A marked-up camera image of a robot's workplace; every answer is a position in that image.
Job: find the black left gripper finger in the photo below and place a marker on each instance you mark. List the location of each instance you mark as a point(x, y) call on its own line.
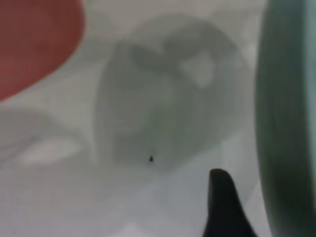
point(223, 207)

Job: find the green round plate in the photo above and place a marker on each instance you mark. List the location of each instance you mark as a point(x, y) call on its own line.
point(284, 118)

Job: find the pink round plate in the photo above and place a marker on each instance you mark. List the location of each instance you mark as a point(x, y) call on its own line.
point(32, 42)

